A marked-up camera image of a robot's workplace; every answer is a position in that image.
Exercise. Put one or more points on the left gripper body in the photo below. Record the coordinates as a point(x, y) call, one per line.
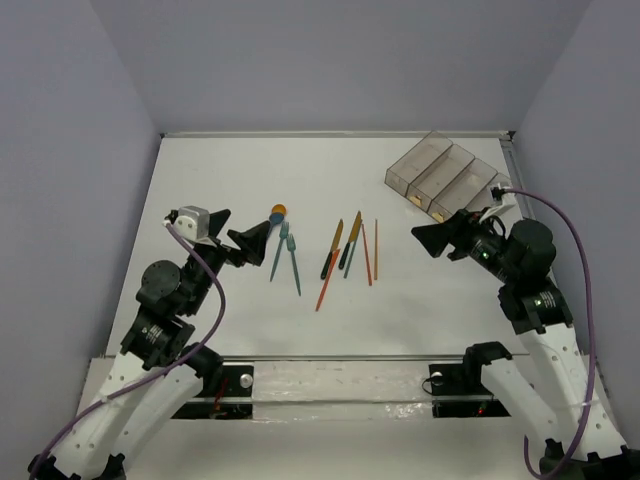
point(222, 248)

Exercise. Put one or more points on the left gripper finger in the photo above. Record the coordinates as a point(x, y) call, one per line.
point(250, 244)
point(217, 220)

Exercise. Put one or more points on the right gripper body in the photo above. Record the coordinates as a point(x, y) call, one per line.
point(476, 240)

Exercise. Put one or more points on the gold knife dark handle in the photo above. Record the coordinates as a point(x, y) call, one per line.
point(351, 239)

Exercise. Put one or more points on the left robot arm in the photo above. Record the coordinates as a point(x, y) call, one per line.
point(157, 369)

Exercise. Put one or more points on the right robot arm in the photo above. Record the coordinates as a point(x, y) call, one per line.
point(562, 412)

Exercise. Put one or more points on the blue spoon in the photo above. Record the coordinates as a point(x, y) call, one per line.
point(275, 219)

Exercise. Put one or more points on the teal fork left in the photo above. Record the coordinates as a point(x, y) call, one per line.
point(283, 236)

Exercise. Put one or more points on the teal fork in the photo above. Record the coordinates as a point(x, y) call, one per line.
point(283, 236)
point(291, 247)

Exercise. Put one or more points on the teal fork right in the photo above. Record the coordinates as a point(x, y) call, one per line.
point(291, 247)

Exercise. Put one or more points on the orange spoon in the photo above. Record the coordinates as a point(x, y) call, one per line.
point(279, 209)

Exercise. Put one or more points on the yellow-orange chopstick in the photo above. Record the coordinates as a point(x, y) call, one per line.
point(376, 249)

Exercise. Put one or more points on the clear compartment organizer box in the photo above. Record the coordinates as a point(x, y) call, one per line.
point(440, 177)

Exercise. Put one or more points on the orange-red chopstick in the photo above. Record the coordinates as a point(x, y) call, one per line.
point(366, 255)

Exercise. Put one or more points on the teal chopstick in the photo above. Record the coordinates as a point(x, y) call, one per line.
point(349, 259)

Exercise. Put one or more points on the orange plastic knife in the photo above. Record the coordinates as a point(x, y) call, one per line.
point(323, 291)

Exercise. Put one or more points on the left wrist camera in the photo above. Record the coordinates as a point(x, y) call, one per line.
point(191, 223)

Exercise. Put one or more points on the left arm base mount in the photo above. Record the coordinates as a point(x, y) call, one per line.
point(229, 398)

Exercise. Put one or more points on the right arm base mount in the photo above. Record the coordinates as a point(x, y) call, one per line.
point(454, 395)

